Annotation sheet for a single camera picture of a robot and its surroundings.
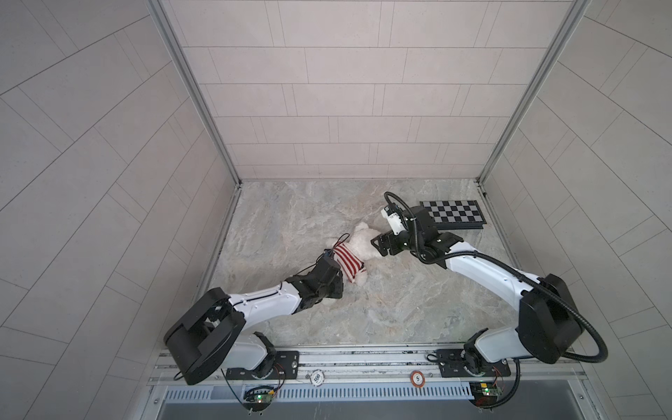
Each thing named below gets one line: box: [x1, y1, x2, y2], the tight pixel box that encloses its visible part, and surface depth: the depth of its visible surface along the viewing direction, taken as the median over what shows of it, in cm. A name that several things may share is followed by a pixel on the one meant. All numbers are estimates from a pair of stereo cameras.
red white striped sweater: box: [333, 242, 367, 283], surface depth 86 cm
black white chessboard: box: [420, 200, 487, 231], surface depth 104 cm
